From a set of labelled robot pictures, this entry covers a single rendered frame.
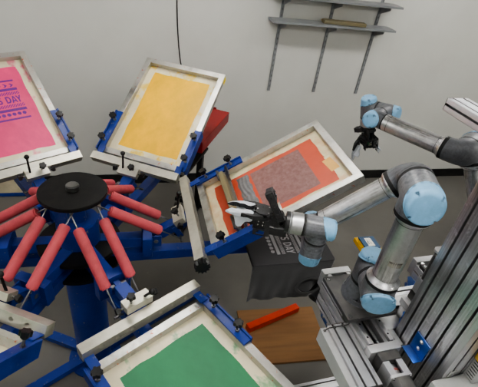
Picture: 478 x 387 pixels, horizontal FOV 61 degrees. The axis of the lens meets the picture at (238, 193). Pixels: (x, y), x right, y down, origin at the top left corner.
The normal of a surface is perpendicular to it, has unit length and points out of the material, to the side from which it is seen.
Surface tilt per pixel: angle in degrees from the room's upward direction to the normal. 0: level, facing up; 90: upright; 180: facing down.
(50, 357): 0
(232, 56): 90
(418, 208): 83
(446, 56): 90
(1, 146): 32
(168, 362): 0
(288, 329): 0
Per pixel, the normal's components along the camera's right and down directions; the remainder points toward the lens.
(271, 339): 0.12, -0.81
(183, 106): -0.05, -0.41
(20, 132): 0.46, -0.44
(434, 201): -0.13, 0.47
